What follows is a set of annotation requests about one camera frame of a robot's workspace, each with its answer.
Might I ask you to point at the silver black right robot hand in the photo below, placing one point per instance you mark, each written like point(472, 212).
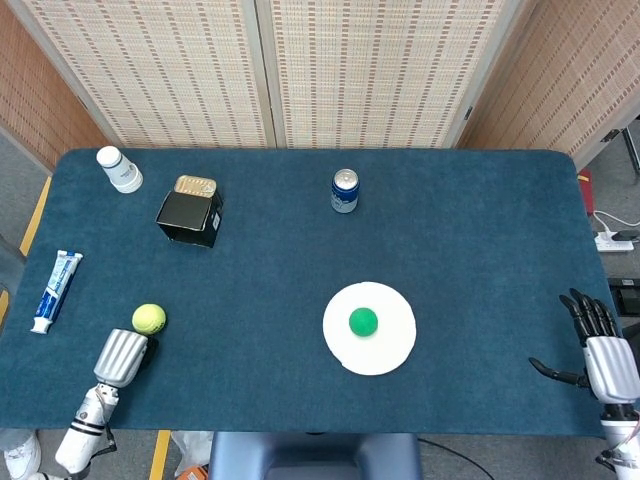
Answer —
point(612, 367)

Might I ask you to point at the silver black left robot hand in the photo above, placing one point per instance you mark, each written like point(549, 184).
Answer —
point(119, 356)

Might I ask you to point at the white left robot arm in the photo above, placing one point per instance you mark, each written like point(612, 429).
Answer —
point(85, 430)

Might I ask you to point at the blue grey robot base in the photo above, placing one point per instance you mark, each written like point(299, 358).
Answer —
point(315, 457)

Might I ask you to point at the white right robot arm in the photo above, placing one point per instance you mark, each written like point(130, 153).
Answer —
point(622, 435)

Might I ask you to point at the yellow tennis ball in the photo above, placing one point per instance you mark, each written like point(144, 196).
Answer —
point(148, 319)

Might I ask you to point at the black floor box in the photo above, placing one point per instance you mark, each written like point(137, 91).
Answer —
point(627, 297)

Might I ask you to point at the black cardboard box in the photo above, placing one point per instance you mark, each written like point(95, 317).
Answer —
point(187, 220)

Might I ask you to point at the green foam ball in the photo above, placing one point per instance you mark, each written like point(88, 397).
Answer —
point(363, 322)

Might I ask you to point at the blue white toothpaste tube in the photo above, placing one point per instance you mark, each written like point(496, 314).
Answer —
point(56, 290)

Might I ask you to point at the white plastic bag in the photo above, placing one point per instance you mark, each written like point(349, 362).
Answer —
point(192, 447)

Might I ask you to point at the white power strip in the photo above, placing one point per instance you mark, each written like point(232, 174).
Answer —
point(614, 245)

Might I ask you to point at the white shoe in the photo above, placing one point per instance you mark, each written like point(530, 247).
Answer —
point(22, 457)

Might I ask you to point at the red flat object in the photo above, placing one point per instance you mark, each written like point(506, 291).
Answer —
point(587, 192)

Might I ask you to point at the blue table cloth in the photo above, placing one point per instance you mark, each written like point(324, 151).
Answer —
point(280, 275)

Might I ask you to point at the white plastic bottle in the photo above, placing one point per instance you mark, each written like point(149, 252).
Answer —
point(120, 172)

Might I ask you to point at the gold metal tin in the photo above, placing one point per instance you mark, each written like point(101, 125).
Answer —
point(195, 185)

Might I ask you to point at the white paper plate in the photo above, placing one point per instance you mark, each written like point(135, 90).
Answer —
point(385, 350)

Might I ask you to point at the brown woven screen panel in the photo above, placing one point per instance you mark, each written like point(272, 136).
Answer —
point(565, 80)
point(35, 100)

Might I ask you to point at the blue white drink can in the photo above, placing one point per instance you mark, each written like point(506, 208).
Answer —
point(345, 195)

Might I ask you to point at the beige woven screen panel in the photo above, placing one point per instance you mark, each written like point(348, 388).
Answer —
point(370, 70)
point(165, 70)

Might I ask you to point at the metal stand frame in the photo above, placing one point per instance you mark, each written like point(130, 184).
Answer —
point(631, 150)

